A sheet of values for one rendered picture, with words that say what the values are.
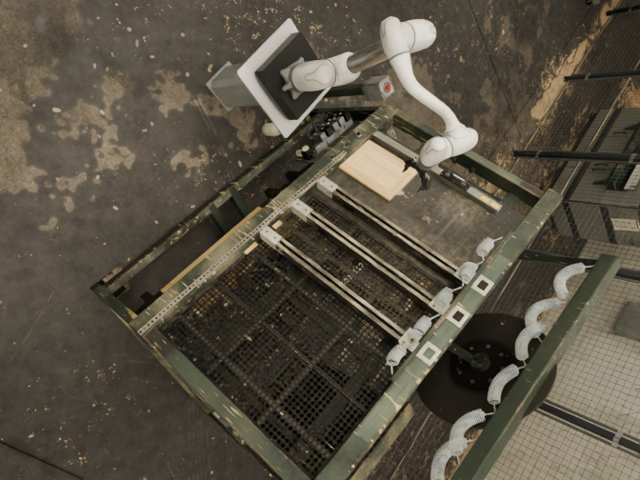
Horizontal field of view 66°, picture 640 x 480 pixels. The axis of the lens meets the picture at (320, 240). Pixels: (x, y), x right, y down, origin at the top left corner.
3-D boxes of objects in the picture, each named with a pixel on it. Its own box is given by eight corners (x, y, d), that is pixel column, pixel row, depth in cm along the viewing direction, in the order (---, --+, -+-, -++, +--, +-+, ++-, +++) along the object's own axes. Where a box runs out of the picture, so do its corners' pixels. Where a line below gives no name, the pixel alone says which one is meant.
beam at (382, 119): (384, 112, 355) (386, 101, 346) (397, 121, 351) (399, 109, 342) (134, 331, 267) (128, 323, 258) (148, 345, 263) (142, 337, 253)
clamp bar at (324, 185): (325, 181, 314) (325, 155, 294) (489, 291, 271) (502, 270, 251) (314, 190, 310) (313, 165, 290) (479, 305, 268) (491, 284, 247)
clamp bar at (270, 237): (270, 230, 294) (266, 206, 274) (437, 358, 252) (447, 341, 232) (258, 240, 290) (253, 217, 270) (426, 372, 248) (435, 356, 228)
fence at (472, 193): (376, 134, 336) (377, 130, 332) (500, 209, 302) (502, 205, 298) (371, 138, 334) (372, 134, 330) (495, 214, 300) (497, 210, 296)
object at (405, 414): (306, 342, 319) (406, 397, 254) (315, 356, 327) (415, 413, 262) (226, 428, 291) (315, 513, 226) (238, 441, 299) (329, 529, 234)
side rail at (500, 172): (397, 121, 351) (399, 109, 342) (539, 203, 311) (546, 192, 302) (392, 126, 348) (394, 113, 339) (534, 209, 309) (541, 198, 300)
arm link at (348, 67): (314, 63, 291) (343, 58, 303) (322, 90, 294) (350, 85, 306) (409, 13, 228) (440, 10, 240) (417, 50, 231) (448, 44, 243)
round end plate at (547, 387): (458, 294, 330) (582, 332, 269) (461, 300, 333) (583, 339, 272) (386, 385, 298) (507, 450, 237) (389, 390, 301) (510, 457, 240)
